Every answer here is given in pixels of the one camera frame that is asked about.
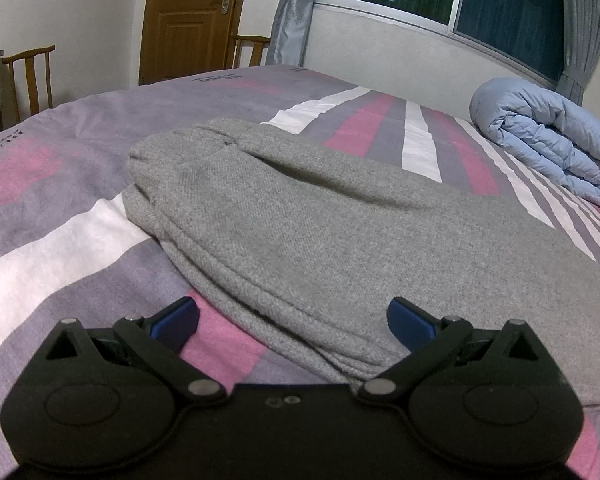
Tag wooden chair by door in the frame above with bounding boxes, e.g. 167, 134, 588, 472
232, 34, 271, 68

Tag folded light blue duvet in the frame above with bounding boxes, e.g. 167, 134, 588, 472
469, 77, 600, 206

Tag grey curtain right side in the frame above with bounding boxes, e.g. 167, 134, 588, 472
556, 0, 600, 105

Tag grey curtain by door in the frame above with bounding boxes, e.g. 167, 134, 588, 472
265, 0, 315, 66

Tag purple pink striped bed sheet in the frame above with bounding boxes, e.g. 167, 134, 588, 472
0, 66, 600, 479

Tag grey knit pants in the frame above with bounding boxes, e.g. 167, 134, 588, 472
123, 119, 600, 406

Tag brown wooden door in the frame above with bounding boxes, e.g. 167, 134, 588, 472
138, 0, 244, 84

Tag wooden chair by wall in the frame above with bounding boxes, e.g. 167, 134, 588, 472
1, 44, 56, 122

